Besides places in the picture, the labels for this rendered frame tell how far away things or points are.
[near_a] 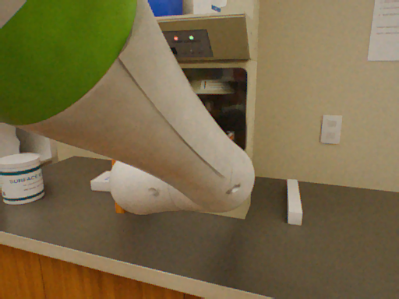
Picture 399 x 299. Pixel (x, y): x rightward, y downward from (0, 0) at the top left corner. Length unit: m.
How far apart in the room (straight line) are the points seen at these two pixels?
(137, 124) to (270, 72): 1.07
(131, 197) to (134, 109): 0.28
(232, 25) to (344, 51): 0.61
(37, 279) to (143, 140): 0.88
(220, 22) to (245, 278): 0.58
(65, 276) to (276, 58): 1.05
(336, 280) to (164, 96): 0.62
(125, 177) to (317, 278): 0.48
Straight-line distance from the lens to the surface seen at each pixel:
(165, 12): 0.77
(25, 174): 1.12
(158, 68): 0.17
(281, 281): 0.70
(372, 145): 1.28
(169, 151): 0.23
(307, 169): 1.28
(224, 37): 0.75
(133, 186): 0.43
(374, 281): 0.77
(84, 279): 0.91
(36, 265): 1.02
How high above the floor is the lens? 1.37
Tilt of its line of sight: 14 degrees down
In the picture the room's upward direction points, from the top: straight up
